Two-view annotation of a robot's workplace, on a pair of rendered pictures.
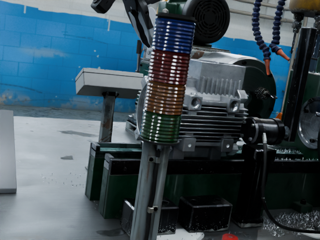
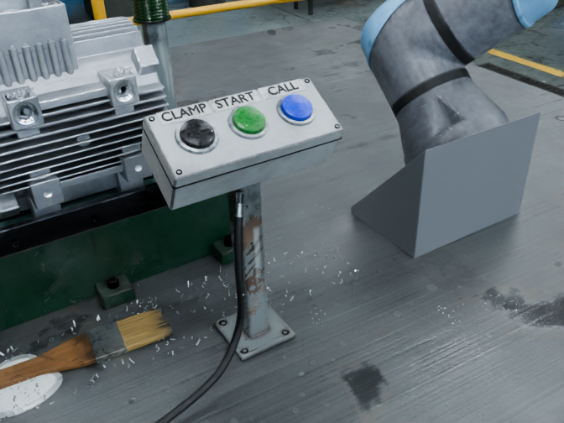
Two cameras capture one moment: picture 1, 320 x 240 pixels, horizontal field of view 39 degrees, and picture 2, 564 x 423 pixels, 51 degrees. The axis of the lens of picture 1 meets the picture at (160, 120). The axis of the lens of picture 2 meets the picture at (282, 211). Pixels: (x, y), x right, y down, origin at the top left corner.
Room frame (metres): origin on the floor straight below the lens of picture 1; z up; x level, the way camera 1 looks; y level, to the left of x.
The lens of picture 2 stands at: (1.71, 0.15, 1.27)
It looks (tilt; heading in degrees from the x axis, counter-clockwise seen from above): 32 degrees down; 177
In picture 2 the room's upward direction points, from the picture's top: 2 degrees counter-clockwise
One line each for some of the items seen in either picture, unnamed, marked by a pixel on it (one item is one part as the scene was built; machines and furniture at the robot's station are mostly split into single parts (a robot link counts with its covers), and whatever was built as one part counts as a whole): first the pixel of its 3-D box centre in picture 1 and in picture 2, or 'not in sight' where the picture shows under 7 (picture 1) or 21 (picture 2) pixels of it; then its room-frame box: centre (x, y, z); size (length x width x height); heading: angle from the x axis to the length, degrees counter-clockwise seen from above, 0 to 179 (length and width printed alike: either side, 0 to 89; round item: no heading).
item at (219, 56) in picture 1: (219, 90); not in sight; (1.51, -0.18, 1.04); 0.37 x 0.25 x 0.25; 27
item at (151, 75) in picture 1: (169, 66); not in sight; (0.68, 0.00, 1.14); 0.06 x 0.06 x 0.04
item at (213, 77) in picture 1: (210, 77); (2, 39); (1.07, -0.10, 1.11); 0.12 x 0.11 x 0.07; 119
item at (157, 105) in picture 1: (165, 96); not in sight; (0.68, 0.00, 1.10); 0.06 x 0.06 x 0.04
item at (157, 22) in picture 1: (173, 36); not in sight; (0.68, 0.00, 1.19); 0.06 x 0.06 x 0.04
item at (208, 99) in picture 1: (189, 115); (61, 114); (1.05, -0.07, 1.01); 0.20 x 0.19 x 0.19; 119
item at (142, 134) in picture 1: (160, 125); (150, 5); (0.68, 0.00, 1.05); 0.06 x 0.06 x 0.04
